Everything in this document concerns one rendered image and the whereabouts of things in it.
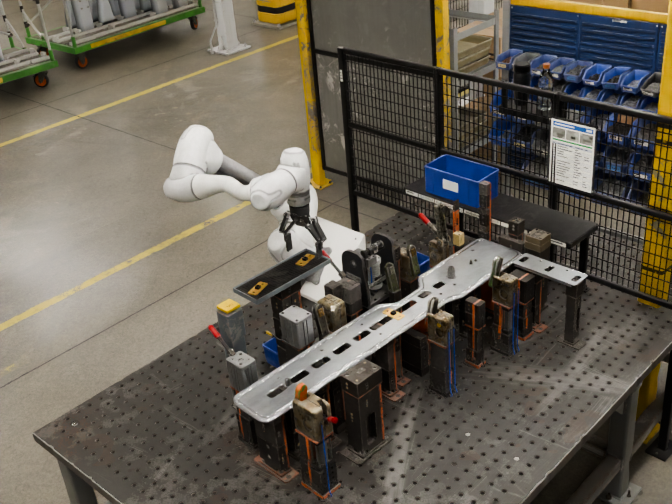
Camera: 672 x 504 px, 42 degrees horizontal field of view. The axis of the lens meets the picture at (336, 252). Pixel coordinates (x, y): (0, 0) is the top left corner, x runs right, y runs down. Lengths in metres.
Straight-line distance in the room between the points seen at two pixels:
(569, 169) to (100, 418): 2.14
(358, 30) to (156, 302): 2.18
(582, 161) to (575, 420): 1.10
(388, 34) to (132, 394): 3.07
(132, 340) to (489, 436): 2.59
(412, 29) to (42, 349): 2.91
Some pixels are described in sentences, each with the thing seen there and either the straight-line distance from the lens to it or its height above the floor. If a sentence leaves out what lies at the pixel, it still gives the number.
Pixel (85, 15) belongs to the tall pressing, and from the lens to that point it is 10.70.
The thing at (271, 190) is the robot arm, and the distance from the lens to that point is 2.97.
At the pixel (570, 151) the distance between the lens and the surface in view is 3.76.
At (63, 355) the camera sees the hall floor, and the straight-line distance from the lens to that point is 5.20.
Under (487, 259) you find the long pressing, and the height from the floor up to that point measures 1.00.
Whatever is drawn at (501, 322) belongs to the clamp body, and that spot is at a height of 0.84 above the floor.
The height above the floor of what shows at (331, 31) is 1.21.
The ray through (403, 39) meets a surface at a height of 1.24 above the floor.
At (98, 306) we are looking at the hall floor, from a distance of 5.57.
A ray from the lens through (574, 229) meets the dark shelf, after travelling 3.76.
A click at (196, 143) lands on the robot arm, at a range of 3.53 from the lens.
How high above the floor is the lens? 2.81
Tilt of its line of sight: 29 degrees down
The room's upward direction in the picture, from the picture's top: 5 degrees counter-clockwise
